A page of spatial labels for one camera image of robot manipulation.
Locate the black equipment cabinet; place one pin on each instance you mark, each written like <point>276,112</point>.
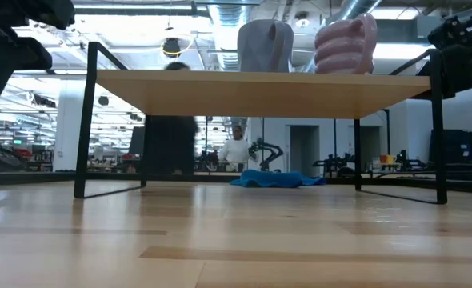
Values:
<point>460,154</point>

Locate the person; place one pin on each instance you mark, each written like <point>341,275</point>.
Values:
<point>236,152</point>
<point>172,140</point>

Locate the blue-grey mug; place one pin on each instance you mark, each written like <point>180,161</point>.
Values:
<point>256,48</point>

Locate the black monitor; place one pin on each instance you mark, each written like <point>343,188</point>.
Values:
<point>137,140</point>

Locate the wooden shelf with black frame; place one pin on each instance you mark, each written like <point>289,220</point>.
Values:
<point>260,94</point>

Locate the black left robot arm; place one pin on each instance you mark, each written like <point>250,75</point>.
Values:
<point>28,12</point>

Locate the wooden background workbench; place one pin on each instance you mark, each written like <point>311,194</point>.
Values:
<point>384,165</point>

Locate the black table edge rail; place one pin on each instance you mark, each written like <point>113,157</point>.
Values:
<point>40,177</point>

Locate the silver ventilation duct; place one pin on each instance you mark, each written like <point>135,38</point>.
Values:
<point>228,16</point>

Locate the black background robot arm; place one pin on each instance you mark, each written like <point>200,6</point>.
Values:
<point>410,163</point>
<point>334,164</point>
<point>270,154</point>

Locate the blue cloth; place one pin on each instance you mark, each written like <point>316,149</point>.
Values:
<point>276,179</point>

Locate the black ceiling dome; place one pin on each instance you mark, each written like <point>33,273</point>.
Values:
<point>172,47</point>

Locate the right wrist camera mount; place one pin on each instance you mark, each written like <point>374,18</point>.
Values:
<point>454,34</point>

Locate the orange yellow mug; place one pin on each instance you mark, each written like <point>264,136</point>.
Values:
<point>387,159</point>

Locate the pink ribbed mug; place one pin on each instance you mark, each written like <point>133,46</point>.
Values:
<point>340,52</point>

